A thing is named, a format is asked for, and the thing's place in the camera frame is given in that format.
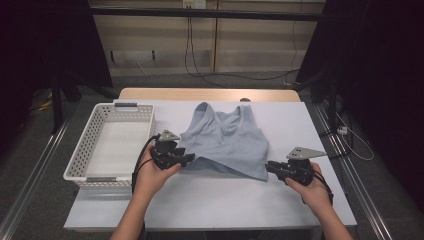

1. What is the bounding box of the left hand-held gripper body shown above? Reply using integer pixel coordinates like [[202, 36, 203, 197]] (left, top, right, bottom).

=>
[[149, 129, 184, 171]]

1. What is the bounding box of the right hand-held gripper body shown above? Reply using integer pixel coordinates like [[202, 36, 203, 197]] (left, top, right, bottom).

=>
[[277, 146, 328, 187]]

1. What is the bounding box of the light blue tank top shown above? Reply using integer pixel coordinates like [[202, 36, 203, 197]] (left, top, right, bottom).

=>
[[178, 101, 270, 182]]

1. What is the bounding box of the white perforated basket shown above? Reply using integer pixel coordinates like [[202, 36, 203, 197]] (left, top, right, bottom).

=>
[[63, 102, 157, 191]]

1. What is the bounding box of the person's right hand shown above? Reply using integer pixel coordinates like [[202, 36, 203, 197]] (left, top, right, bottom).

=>
[[284, 162, 335, 216]]

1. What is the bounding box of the person's left hand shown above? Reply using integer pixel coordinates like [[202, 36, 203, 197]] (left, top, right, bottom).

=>
[[133, 144, 183, 198]]

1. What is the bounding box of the black metal stand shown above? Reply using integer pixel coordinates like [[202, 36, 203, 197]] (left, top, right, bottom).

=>
[[49, 71, 118, 135], [293, 71, 338, 132]]

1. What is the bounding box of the black curtain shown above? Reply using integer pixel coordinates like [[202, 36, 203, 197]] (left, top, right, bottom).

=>
[[0, 0, 113, 141], [295, 0, 424, 214]]

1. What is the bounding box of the black horizontal bar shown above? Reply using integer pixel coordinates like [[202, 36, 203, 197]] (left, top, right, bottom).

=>
[[89, 7, 326, 23]]

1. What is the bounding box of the left hand-held gripper cable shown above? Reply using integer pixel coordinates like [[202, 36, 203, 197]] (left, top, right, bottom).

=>
[[131, 133, 162, 195]]

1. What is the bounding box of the hand-held gripper cable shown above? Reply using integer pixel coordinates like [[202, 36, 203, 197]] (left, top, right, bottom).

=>
[[299, 166, 335, 206], [131, 133, 162, 195]]

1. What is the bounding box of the right hand-held gripper cable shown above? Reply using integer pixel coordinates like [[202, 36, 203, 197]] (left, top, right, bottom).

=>
[[299, 166, 335, 206]]

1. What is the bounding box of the black floor cable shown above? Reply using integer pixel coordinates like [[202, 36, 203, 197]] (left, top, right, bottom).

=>
[[319, 129, 354, 160]]

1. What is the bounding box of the metal floor rail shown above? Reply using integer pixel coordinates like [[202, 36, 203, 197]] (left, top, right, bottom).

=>
[[0, 113, 78, 240], [311, 103, 394, 240]]

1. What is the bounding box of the white floor cable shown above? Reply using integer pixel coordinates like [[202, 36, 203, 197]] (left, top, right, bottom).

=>
[[334, 111, 375, 162]]

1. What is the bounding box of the thin black wall cable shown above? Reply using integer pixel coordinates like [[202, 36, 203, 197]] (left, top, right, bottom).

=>
[[290, 0, 304, 73]]

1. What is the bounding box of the yellow floor cable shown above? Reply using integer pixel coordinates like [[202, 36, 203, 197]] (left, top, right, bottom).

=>
[[30, 97, 55, 113]]

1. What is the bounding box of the white wall socket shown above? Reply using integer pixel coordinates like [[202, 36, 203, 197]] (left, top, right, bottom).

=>
[[182, 0, 207, 10]]

